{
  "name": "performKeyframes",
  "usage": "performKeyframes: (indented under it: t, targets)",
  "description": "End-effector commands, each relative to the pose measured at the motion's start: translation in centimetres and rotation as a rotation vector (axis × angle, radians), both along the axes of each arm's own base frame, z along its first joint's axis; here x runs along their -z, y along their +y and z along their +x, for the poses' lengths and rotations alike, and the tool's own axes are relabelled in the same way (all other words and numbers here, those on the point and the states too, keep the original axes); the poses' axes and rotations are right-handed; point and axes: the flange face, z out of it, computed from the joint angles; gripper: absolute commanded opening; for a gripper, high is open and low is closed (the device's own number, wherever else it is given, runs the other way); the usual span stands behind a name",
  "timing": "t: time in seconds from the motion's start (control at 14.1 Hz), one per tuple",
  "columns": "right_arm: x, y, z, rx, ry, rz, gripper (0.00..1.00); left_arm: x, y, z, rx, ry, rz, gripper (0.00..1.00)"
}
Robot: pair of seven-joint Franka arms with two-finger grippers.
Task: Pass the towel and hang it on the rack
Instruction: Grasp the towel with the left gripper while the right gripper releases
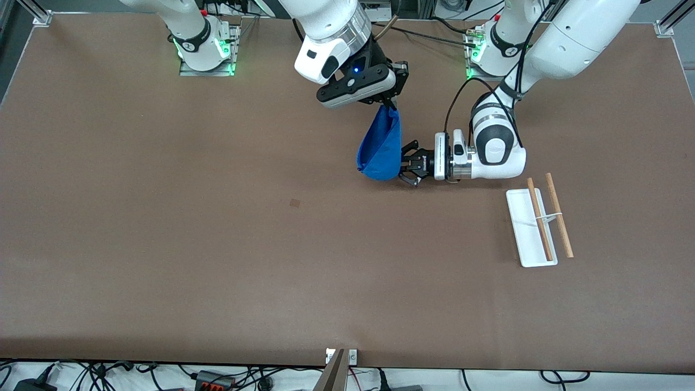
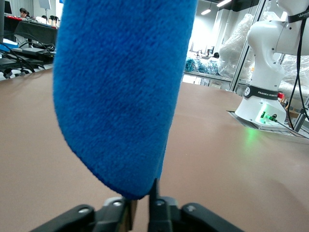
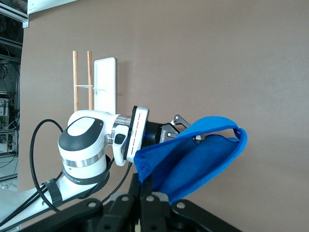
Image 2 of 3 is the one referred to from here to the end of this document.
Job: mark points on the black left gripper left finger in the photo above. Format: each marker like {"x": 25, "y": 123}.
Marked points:
{"x": 111, "y": 217}

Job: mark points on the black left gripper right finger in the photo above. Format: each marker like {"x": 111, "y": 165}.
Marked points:
{"x": 164, "y": 215}

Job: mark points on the blue fluffy towel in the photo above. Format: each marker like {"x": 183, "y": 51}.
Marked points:
{"x": 120, "y": 96}

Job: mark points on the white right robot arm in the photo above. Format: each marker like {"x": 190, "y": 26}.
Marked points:
{"x": 265, "y": 60}

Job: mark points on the teal fabric pile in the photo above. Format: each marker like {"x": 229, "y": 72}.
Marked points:
{"x": 202, "y": 65}

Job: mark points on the red button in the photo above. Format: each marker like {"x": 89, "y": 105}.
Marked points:
{"x": 281, "y": 96}

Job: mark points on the seated dark haired person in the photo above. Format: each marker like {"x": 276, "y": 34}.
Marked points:
{"x": 216, "y": 55}

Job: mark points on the flat black device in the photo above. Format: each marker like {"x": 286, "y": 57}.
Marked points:
{"x": 31, "y": 54}

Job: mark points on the white plastic wrapped bulk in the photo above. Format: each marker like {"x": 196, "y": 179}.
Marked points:
{"x": 234, "y": 43}

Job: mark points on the table with black cloth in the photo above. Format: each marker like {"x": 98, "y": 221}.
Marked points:
{"x": 36, "y": 31}

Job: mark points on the long ceiling light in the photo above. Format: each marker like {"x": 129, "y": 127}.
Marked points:
{"x": 223, "y": 3}
{"x": 206, "y": 11}

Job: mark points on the person with black hair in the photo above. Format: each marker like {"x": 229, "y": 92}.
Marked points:
{"x": 23, "y": 12}

